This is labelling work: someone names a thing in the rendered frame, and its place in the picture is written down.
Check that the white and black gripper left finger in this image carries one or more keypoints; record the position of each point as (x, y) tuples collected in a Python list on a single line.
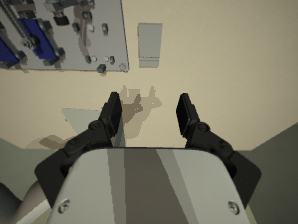
[(52, 171)]

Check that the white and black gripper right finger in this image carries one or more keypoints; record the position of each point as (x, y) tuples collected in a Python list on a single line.
[(245, 174)]

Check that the toggle clamp with red handle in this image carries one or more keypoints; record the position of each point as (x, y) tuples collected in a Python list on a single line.
[(27, 40)]

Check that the grey toggle clamp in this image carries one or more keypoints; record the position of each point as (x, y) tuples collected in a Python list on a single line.
[(57, 6)]

